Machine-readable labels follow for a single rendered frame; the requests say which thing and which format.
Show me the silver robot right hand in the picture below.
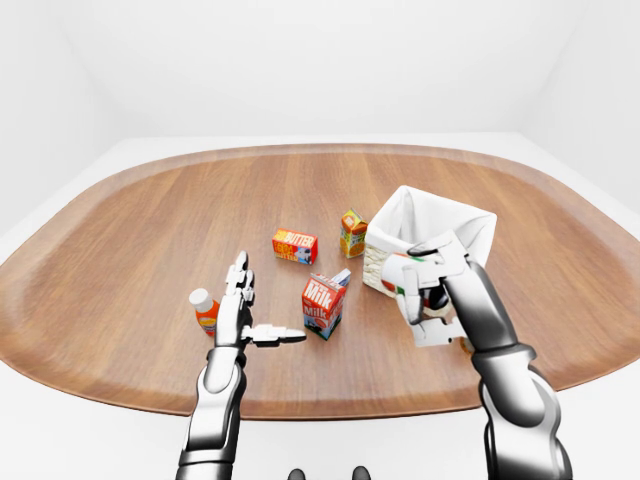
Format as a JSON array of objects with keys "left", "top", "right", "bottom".
[{"left": 393, "top": 229, "right": 472, "bottom": 349}]

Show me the white lined woven basket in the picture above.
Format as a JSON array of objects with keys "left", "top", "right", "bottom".
[{"left": 362, "top": 184, "right": 499, "bottom": 302}]

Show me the orange juice carton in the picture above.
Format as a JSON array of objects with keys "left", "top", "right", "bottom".
[{"left": 339, "top": 207, "right": 370, "bottom": 260}]

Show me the silver robot left hand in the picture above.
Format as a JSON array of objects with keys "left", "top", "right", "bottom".
[{"left": 213, "top": 250, "right": 308, "bottom": 350}]

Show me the orange bottle with white cap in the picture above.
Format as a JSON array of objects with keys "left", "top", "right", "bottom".
[{"left": 188, "top": 288, "right": 222, "bottom": 338}]

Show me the red butter box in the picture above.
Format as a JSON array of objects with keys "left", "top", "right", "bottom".
[{"left": 271, "top": 228, "right": 320, "bottom": 266}]

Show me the white tomato sauce can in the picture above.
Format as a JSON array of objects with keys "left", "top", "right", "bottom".
[{"left": 380, "top": 252, "right": 442, "bottom": 321}]

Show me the red milk carton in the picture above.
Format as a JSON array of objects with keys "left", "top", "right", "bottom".
[{"left": 301, "top": 268, "right": 352, "bottom": 342}]

